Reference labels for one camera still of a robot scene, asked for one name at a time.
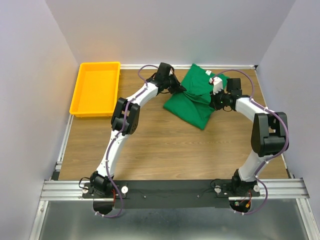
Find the yellow plastic tray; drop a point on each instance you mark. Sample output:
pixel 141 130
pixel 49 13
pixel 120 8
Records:
pixel 96 89

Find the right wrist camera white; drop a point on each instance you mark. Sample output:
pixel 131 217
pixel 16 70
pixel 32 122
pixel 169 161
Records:
pixel 217 84

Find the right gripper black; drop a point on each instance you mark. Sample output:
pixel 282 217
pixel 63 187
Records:
pixel 213 97

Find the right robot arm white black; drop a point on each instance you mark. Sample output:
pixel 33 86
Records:
pixel 269 136

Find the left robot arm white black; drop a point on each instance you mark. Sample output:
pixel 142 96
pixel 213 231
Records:
pixel 124 123

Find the green t shirt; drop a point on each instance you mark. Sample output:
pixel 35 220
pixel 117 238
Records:
pixel 193 105

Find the aluminium front rail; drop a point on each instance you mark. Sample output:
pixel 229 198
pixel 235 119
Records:
pixel 291 188

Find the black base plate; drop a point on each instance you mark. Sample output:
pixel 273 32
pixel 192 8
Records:
pixel 170 194

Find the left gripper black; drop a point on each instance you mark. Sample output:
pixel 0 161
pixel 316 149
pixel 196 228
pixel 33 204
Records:
pixel 177 88

